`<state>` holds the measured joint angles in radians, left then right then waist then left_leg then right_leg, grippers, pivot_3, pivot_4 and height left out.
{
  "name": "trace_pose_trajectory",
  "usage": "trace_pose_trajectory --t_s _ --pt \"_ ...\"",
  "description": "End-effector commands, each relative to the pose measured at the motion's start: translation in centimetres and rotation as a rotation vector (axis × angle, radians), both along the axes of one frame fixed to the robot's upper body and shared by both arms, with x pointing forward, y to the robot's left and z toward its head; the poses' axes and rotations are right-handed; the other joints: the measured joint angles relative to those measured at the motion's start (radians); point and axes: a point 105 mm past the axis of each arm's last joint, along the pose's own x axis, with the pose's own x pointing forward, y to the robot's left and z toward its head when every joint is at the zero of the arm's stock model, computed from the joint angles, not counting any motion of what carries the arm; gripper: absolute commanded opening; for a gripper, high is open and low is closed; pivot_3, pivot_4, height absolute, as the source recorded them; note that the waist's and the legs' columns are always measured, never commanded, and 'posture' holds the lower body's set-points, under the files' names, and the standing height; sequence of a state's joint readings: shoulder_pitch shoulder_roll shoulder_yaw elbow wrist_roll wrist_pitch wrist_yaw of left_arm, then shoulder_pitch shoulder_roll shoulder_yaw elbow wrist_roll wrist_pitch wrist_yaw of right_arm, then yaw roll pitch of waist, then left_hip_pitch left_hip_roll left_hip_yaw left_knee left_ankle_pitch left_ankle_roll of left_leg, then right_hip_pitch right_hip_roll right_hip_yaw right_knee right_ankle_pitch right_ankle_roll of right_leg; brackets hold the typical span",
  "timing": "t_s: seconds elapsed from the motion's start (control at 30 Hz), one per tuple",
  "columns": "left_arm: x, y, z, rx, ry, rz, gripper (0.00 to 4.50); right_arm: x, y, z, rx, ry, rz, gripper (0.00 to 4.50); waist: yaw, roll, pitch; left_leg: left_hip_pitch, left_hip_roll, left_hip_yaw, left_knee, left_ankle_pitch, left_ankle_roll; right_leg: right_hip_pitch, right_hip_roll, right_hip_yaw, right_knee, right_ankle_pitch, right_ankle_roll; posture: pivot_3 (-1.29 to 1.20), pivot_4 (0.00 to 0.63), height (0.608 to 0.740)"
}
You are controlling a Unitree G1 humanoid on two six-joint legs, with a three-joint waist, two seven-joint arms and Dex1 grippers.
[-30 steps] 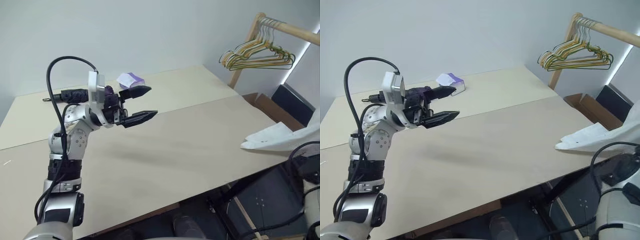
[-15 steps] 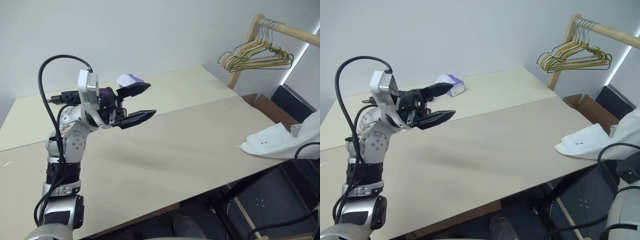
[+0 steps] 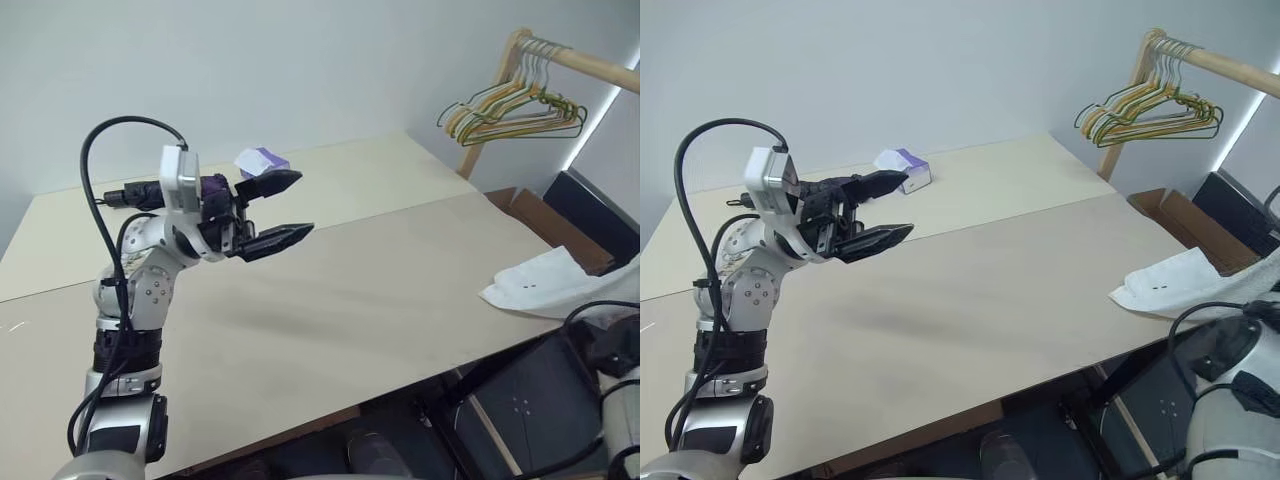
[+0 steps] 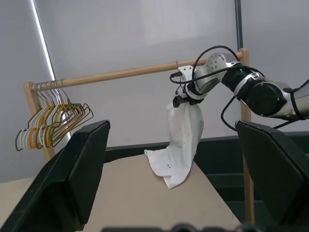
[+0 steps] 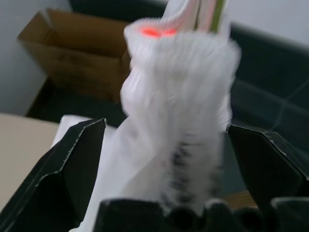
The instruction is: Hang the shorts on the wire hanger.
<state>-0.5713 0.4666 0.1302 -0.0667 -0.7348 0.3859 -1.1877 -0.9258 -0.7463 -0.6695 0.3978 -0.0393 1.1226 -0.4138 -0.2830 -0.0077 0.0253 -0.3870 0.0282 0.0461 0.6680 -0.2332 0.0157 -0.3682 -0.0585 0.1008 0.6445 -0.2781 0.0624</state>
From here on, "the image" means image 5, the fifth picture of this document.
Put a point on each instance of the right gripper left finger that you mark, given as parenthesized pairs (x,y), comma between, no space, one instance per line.
(48,188)

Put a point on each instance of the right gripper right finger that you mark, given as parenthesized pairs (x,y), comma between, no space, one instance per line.
(272,169)

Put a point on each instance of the white shorts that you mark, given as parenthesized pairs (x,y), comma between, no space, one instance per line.
(178,84)

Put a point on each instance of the brown cardboard box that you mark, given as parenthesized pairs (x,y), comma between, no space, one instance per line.
(77,62)

